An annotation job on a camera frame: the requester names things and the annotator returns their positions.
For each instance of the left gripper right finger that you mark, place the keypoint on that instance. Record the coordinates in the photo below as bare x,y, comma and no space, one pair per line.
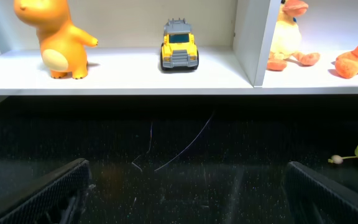
325,199

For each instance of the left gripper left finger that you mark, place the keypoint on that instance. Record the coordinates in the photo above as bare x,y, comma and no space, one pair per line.
39,196

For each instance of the orange and white plush toy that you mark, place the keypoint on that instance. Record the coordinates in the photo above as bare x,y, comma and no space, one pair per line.
357,57

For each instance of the white shelf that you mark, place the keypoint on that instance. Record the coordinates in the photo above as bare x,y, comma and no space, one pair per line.
129,74

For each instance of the orange dinosaur figure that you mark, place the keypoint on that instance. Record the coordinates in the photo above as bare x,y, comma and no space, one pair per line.
59,40

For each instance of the yellow plush duck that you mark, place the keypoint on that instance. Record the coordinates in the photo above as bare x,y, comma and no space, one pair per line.
286,37

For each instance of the grey and yellow toy truck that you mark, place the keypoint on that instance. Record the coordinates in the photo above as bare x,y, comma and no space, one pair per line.
179,46

